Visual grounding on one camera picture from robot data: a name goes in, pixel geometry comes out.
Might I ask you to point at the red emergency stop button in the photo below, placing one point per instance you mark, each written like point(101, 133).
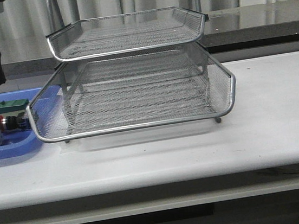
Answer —
point(10, 123)

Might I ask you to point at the silver mesh tray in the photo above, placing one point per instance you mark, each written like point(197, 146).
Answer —
point(97, 37)
point(46, 110)
point(137, 104)

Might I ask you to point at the grey stone counter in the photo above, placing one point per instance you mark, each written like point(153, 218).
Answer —
point(226, 30)

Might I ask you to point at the blue plastic tray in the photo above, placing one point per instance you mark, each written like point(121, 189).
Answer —
point(19, 142)

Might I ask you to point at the silver metal rack frame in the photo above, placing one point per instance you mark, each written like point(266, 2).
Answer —
point(56, 22)

